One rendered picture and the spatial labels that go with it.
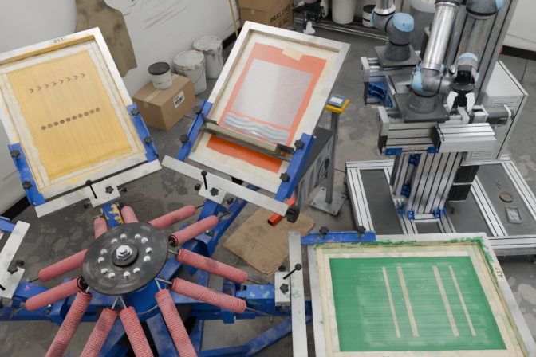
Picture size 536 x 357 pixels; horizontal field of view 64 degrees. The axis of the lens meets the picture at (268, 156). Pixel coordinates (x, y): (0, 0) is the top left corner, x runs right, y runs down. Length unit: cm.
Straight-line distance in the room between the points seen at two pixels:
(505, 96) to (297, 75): 109
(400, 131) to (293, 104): 58
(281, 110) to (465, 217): 167
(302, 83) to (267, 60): 24
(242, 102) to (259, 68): 20
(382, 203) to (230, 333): 135
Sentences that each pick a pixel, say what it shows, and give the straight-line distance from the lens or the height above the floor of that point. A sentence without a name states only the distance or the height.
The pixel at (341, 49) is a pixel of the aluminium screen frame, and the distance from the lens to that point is 210.
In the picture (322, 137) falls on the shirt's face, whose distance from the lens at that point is 248.
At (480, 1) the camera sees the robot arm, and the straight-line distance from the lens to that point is 195.
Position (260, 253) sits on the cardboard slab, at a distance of 307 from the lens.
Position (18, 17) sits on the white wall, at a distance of 350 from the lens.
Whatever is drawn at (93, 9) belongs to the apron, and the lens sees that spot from 379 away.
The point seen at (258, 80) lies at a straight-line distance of 218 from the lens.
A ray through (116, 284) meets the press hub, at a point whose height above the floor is 131.
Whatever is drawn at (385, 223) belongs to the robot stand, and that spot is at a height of 21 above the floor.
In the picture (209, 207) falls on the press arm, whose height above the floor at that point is 109.
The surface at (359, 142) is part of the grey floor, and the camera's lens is 391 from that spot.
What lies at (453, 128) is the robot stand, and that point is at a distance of 230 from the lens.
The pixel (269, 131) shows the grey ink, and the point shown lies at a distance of 203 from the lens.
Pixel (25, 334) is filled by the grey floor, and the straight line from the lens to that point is 327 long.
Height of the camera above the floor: 257
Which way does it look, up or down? 43 degrees down
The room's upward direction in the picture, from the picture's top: 4 degrees counter-clockwise
